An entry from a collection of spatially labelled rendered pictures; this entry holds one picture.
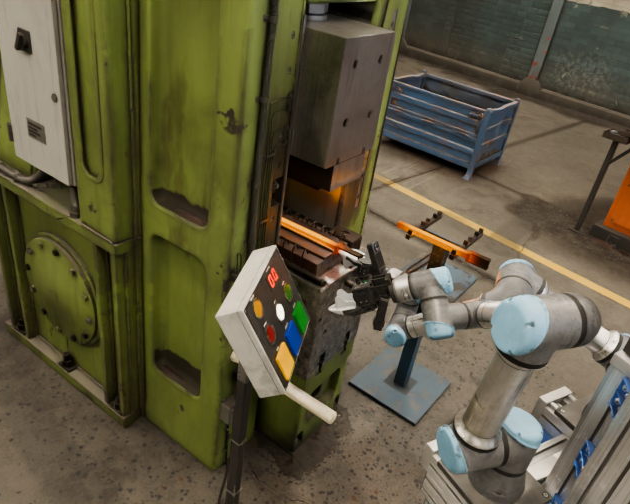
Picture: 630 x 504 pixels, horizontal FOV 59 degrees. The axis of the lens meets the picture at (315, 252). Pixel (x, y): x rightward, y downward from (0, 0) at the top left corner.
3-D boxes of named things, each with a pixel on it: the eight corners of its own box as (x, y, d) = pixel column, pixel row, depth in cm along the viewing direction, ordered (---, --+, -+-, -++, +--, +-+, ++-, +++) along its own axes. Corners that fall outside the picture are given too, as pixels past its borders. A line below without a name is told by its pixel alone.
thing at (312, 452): (375, 424, 268) (376, 423, 268) (304, 507, 226) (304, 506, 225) (310, 383, 286) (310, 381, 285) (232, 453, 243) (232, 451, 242)
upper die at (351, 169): (360, 177, 199) (365, 152, 194) (329, 192, 185) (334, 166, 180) (271, 140, 218) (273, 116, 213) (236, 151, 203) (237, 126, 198)
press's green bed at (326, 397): (338, 409, 273) (355, 336, 249) (292, 457, 246) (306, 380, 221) (253, 355, 297) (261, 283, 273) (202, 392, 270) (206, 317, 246)
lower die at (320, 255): (344, 259, 218) (348, 241, 213) (314, 279, 203) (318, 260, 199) (262, 219, 236) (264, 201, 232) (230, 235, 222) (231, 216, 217)
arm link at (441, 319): (473, 333, 148) (464, 293, 151) (435, 337, 144) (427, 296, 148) (457, 338, 155) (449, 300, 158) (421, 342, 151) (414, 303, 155)
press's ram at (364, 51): (384, 144, 204) (409, 29, 184) (325, 169, 176) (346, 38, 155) (294, 110, 223) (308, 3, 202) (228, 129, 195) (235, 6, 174)
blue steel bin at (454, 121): (501, 164, 607) (523, 99, 570) (469, 181, 552) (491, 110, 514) (409, 129, 666) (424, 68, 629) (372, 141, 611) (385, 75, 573)
